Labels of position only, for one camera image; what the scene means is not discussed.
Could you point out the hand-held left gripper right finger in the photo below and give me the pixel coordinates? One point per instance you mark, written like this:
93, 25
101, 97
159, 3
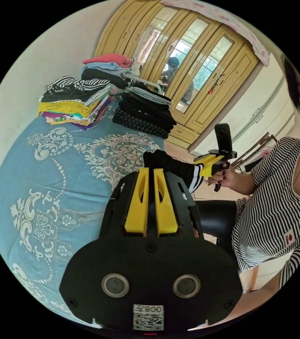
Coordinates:
167, 212

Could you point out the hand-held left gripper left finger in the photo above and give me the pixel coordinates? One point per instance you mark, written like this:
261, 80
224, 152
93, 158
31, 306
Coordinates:
135, 206

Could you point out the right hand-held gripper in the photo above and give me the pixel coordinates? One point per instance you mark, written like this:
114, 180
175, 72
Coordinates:
225, 155

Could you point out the black long pants with white stripes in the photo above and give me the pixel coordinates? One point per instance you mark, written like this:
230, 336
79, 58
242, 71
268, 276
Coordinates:
175, 166

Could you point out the person's right forearm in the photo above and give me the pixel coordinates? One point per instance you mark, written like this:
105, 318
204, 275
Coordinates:
242, 182

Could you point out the person's right hand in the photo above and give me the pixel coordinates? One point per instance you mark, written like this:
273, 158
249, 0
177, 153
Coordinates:
226, 178

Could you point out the white cupboard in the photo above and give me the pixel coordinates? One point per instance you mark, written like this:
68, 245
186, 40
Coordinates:
258, 116

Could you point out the person's body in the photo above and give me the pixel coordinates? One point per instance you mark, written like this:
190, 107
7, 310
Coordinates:
271, 212

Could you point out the yellow cupboard with mirror doors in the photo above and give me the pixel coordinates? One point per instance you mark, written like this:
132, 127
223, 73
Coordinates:
218, 79

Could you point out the pile of clothes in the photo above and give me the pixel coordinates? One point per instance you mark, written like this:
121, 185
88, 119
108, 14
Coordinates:
86, 92

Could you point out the bed with blue printed sheet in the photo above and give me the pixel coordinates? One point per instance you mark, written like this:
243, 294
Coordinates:
15, 169

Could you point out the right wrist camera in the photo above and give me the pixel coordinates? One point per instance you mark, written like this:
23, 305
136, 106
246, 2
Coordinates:
222, 137

